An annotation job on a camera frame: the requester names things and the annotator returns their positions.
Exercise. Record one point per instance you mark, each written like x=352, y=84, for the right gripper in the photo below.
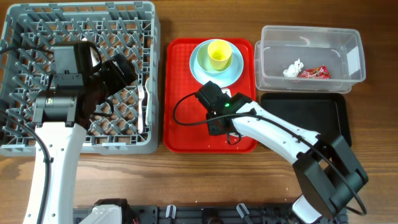
x=213, y=128

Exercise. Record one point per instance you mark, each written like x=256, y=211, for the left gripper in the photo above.
x=119, y=81

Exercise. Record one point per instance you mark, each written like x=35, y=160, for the white plastic fork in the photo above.
x=141, y=96

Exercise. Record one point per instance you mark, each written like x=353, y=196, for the white plastic spoon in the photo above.
x=147, y=101

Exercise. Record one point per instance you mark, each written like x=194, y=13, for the white napkin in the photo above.
x=294, y=69

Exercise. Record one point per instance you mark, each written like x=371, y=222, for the red snack wrapper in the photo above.
x=320, y=72

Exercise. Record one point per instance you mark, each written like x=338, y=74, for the small light blue bowl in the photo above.
x=228, y=92

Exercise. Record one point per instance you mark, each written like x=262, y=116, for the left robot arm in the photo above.
x=62, y=118

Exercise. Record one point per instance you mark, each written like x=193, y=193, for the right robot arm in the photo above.
x=328, y=172

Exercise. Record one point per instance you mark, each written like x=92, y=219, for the grey dishwasher rack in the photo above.
x=28, y=35

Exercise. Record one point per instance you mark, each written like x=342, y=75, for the red plastic tray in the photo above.
x=180, y=82

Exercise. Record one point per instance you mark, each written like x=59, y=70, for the light blue plate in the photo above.
x=223, y=79

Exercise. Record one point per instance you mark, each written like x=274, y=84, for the green bowl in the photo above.
x=203, y=60

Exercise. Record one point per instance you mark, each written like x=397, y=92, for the yellow cup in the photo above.
x=219, y=52

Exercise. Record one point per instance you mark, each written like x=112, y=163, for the black plastic tray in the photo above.
x=320, y=112

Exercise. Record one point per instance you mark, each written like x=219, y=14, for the clear plastic bin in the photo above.
x=340, y=50

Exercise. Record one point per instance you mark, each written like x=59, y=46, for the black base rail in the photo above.
x=267, y=214

